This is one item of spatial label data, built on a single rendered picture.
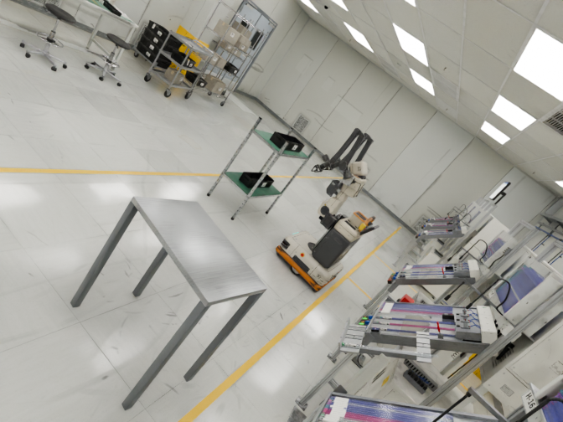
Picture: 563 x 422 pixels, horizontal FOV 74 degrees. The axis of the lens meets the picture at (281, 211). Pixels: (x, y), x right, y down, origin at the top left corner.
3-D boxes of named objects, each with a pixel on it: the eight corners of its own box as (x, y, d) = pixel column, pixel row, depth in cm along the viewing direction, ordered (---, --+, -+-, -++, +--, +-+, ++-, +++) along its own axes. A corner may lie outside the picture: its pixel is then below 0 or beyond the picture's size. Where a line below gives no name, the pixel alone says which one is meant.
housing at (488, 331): (482, 354, 218) (481, 331, 217) (477, 325, 262) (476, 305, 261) (498, 356, 214) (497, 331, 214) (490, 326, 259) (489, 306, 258)
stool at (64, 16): (11, 43, 440) (30, -8, 420) (54, 56, 487) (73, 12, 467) (33, 66, 427) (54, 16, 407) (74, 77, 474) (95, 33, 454)
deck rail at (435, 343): (364, 342, 244) (364, 331, 243) (365, 340, 246) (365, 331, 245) (490, 355, 214) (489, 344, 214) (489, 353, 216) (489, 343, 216)
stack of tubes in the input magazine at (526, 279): (504, 314, 213) (542, 281, 204) (495, 290, 259) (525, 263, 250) (524, 331, 209) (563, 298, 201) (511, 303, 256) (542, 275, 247)
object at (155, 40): (129, 53, 731) (147, 18, 706) (146, 59, 773) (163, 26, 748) (151, 72, 716) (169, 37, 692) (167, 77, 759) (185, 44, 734)
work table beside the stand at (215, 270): (136, 291, 253) (197, 201, 227) (191, 379, 223) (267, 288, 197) (69, 302, 214) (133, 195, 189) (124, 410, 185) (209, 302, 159)
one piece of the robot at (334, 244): (334, 268, 454) (380, 217, 427) (320, 279, 404) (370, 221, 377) (314, 249, 463) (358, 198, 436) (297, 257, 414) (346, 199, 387)
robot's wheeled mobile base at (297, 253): (333, 280, 460) (346, 265, 452) (316, 293, 403) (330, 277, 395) (294, 242, 479) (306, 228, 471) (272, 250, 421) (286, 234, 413)
